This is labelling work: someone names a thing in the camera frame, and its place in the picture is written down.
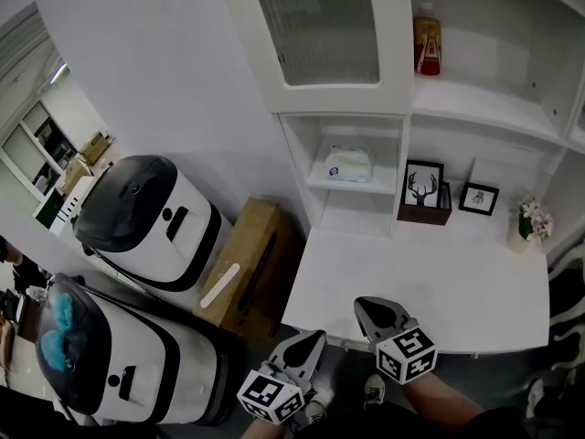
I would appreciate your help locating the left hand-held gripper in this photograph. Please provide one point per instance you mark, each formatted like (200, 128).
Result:
(274, 393)

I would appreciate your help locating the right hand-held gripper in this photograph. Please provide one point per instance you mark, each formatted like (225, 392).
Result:
(404, 352)

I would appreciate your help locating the white pack of tissues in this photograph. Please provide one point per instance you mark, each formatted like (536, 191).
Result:
(349, 165)

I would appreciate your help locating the white shelf unit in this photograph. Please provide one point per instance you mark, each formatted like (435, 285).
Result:
(484, 103)

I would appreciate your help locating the person's right forearm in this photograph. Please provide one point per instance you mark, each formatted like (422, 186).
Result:
(439, 398)

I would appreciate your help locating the person's left forearm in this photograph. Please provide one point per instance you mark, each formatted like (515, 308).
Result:
(261, 431)

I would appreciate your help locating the person's left shoe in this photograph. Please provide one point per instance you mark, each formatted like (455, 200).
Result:
(315, 413)

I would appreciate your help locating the person's shoe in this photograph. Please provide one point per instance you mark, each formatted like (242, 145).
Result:
(315, 413)
(375, 391)

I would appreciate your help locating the person's right shoe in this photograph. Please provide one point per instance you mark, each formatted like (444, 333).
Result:
(375, 391)

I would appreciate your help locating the person's black trousers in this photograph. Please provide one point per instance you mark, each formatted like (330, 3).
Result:
(503, 423)

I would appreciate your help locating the long brown cardboard box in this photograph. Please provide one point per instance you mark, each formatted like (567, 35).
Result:
(256, 268)

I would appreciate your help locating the dark wooden box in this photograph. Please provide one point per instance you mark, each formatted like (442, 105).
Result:
(422, 215)

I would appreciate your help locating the white robot with blue cloths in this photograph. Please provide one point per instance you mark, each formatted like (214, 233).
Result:
(137, 359)

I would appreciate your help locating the white ornate chair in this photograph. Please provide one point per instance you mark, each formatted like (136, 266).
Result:
(564, 332)

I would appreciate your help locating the white vase with pink flowers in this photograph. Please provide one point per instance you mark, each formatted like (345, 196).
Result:
(530, 224)

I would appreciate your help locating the white robot with black lid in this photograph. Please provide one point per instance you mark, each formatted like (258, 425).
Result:
(151, 222)

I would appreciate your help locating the white cabinet with slots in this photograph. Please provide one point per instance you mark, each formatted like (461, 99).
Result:
(71, 206)

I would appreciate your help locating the small brown cardboard box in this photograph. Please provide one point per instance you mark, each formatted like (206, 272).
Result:
(97, 146)

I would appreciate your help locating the bottle with red yellow label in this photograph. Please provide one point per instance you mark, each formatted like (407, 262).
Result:
(427, 39)

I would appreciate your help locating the frosted glass cabinet door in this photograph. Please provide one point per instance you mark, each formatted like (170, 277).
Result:
(320, 25)

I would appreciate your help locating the deer antler picture frame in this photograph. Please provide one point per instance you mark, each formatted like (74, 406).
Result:
(422, 185)

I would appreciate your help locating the small black picture frame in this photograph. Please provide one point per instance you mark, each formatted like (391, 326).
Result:
(478, 199)

